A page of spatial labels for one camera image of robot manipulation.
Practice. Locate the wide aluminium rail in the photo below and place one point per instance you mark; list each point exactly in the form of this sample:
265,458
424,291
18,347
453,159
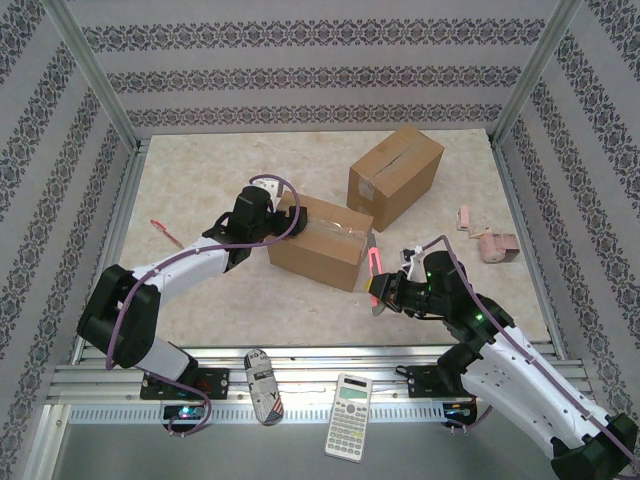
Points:
310,360

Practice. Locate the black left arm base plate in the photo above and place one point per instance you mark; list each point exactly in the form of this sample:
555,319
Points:
217,382

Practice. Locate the pink utility knife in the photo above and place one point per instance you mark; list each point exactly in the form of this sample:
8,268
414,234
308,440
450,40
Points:
373,265

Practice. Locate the aluminium frame post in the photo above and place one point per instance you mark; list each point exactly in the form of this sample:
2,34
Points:
536,65
91,65

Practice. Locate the brown cardboard box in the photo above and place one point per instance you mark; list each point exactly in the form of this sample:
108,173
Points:
395,165
320,250

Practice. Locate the red pen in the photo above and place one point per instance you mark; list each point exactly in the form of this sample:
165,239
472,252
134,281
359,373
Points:
167,234

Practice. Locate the small circuit board with LEDs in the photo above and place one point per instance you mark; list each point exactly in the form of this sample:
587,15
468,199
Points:
457,411
185,412

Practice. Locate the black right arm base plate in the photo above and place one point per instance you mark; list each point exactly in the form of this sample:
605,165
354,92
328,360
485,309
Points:
420,382

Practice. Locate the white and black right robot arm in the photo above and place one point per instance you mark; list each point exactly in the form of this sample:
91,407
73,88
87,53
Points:
525,380

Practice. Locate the newspaper print pencil case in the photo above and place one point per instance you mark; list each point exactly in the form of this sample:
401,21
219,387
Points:
263,387

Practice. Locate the white scientific calculator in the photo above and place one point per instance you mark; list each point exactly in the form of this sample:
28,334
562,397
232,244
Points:
349,420

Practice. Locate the aluminium side rail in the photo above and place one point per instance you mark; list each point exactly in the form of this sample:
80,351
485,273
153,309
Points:
117,220
515,200

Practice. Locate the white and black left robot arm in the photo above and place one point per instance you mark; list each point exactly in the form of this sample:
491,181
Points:
190,260

